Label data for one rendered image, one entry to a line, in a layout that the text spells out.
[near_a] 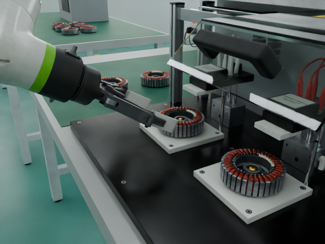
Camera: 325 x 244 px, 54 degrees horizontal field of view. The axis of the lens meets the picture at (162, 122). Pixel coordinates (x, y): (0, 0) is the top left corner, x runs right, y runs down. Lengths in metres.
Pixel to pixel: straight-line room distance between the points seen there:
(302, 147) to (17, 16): 0.56
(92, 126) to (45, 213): 1.04
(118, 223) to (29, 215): 1.30
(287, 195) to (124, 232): 0.28
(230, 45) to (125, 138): 0.47
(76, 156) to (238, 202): 0.38
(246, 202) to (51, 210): 1.39
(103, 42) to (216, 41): 1.73
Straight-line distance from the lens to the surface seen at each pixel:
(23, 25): 0.60
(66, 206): 1.82
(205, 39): 0.37
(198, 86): 0.75
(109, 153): 0.70
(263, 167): 0.62
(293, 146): 0.68
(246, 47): 0.32
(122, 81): 1.11
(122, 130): 0.79
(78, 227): 1.68
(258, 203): 0.56
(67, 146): 0.79
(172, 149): 0.68
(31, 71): 0.57
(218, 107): 0.83
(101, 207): 0.59
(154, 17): 5.75
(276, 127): 0.58
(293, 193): 0.60
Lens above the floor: 1.12
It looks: 25 degrees down
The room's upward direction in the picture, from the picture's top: straight up
